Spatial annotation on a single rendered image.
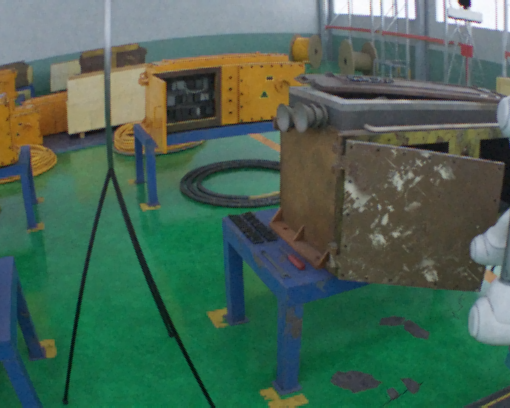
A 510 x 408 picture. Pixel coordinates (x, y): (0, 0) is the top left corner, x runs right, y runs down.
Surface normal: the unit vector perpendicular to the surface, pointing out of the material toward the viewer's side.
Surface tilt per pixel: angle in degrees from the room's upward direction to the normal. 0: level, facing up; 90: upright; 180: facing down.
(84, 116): 90
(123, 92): 90
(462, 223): 90
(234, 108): 90
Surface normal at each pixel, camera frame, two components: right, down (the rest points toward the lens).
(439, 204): -0.29, 0.37
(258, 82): 0.42, 0.35
